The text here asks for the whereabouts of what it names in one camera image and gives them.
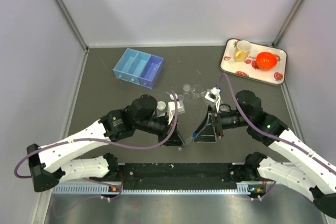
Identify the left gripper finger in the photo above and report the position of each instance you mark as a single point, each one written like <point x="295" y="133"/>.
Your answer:
<point x="181" y="136"/>
<point x="174" y="144"/>

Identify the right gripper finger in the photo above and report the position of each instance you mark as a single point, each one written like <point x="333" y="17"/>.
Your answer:
<point x="202" y="127"/>
<point x="205" y="139"/>

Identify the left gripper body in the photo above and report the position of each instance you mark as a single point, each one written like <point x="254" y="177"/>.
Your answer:
<point x="161" y="137"/>

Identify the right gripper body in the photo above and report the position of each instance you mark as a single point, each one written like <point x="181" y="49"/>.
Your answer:
<point x="211" y="118"/>

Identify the clear test tube rack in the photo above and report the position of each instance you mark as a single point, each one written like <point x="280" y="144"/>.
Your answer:
<point x="223" y="107"/>

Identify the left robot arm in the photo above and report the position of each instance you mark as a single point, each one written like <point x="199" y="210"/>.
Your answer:
<point x="55" y="163"/>

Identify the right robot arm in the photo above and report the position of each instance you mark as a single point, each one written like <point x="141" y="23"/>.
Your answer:
<point x="312" y="176"/>

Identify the clear glass beaker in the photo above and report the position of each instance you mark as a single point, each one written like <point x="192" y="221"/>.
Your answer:
<point x="196" y="91"/>

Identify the clear plastic funnel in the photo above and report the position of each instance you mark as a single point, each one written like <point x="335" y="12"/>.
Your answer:
<point x="161" y="105"/>

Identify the strawberry pattern tray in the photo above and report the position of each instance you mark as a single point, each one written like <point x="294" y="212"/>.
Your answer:
<point x="249" y="69"/>

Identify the blue three-drawer organizer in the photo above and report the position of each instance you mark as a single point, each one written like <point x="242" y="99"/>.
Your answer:
<point x="139" y="68"/>

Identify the yellow mug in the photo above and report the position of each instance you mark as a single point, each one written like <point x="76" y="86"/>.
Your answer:
<point x="242" y="50"/>

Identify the orange bowl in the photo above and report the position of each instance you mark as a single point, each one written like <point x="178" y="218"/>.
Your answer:
<point x="266" y="60"/>

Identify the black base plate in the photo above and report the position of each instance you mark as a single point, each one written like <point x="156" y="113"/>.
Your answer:
<point x="184" y="176"/>

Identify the white cable duct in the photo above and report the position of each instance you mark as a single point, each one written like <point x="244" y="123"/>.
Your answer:
<point x="95" y="189"/>

